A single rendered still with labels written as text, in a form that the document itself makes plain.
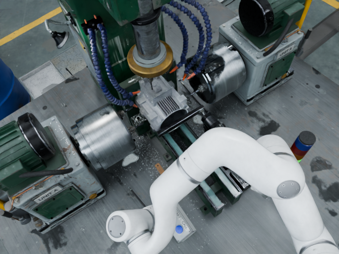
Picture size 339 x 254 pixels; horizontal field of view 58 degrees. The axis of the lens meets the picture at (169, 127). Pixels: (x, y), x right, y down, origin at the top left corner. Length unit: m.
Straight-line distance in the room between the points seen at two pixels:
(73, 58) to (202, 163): 1.98
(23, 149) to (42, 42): 2.44
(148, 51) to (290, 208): 0.70
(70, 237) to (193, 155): 0.92
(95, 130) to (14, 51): 2.38
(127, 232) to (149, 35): 0.64
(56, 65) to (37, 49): 0.87
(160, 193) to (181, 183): 0.07
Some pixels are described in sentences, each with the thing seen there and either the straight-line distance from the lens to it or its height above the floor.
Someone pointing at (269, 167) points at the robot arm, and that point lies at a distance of 0.75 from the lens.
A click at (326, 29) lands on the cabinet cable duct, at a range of 3.41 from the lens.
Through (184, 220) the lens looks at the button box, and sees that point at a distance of 1.19.
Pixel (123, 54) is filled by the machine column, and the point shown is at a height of 1.20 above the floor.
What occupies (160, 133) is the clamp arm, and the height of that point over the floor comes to 1.03.
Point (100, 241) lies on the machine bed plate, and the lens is 1.52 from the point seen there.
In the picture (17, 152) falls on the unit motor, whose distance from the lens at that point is 1.16.
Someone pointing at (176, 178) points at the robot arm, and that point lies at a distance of 0.81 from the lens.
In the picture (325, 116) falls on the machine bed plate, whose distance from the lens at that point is 1.82.
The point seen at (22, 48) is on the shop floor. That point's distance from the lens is 3.54.
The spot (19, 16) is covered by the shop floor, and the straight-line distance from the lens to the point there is 3.92.
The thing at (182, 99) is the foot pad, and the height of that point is 1.08.
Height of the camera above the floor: 2.24
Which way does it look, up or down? 61 degrees down
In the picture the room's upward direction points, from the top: 8 degrees counter-clockwise
